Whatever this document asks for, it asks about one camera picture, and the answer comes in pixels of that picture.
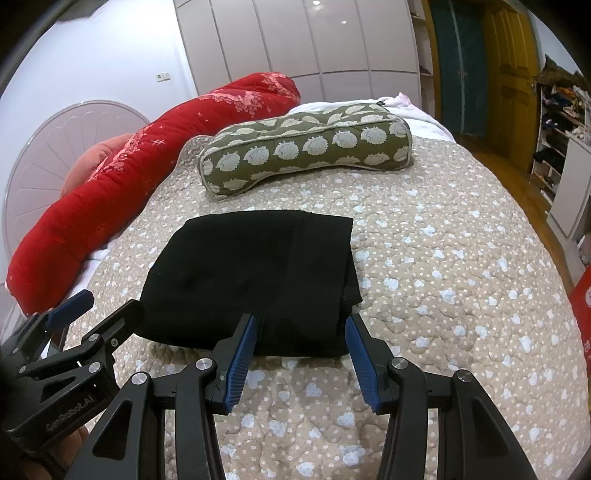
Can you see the yellow wooden door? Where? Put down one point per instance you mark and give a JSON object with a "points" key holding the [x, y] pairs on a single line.
{"points": [[508, 69]]}

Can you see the beige spotted bedspread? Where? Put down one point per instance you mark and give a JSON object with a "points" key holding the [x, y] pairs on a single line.
{"points": [[438, 277]]}

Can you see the teal door panel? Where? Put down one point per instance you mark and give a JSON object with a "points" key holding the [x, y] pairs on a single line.
{"points": [[461, 69]]}

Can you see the cluttered open shelf rack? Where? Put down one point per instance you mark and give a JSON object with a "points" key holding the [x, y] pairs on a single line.
{"points": [[554, 120]]}

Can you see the pink pillow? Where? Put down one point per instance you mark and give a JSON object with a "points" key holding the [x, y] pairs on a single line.
{"points": [[87, 161]]}

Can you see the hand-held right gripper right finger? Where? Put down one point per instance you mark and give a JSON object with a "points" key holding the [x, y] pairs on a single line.
{"points": [[367, 369]]}

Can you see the white round headboard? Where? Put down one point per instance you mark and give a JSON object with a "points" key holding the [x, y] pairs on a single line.
{"points": [[41, 152]]}

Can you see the red rolled quilt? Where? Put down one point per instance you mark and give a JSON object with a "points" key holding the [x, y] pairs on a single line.
{"points": [[92, 207]]}

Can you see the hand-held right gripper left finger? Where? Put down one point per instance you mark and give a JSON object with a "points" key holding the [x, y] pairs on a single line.
{"points": [[240, 364]]}

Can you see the white board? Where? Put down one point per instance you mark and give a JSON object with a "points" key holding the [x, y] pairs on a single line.
{"points": [[572, 184]]}

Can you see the white wall switch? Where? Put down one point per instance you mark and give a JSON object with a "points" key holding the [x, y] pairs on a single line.
{"points": [[163, 77]]}

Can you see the green patterned bolster pillow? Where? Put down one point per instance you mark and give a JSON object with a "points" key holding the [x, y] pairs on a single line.
{"points": [[300, 143]]}

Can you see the black pants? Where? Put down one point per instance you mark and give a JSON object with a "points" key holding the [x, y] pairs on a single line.
{"points": [[254, 267]]}

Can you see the white wardrobe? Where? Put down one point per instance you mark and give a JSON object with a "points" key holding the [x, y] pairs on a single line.
{"points": [[300, 41]]}

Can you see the person's left hand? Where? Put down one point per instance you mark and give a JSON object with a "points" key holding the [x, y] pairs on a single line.
{"points": [[76, 441]]}

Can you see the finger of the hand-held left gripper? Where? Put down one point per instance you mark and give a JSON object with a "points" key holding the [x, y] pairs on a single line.
{"points": [[74, 309], [120, 323]]}

